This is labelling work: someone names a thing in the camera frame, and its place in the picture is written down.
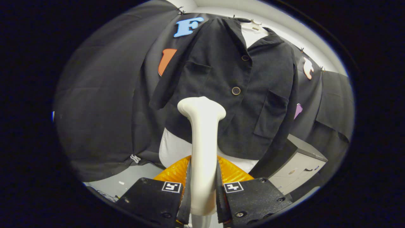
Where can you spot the white shirt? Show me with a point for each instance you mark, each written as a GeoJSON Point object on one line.
{"type": "Point", "coordinates": [174, 148]}

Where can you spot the grey cabinet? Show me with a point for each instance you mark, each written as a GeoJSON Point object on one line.
{"type": "Point", "coordinates": [294, 167]}

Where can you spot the white clothes hanger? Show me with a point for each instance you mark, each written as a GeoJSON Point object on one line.
{"type": "Point", "coordinates": [255, 24]}

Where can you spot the white garment steamer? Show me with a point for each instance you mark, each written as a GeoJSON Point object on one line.
{"type": "Point", "coordinates": [204, 142]}

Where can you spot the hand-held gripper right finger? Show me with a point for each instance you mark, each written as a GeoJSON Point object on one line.
{"type": "Point", "coordinates": [253, 202]}

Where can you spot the black suit jacket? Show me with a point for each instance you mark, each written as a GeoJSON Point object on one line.
{"type": "Point", "coordinates": [215, 79]}

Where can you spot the black backdrop cloth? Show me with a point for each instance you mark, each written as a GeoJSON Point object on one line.
{"type": "Point", "coordinates": [101, 110]}

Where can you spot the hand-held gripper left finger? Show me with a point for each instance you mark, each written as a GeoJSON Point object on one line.
{"type": "Point", "coordinates": [152, 199]}

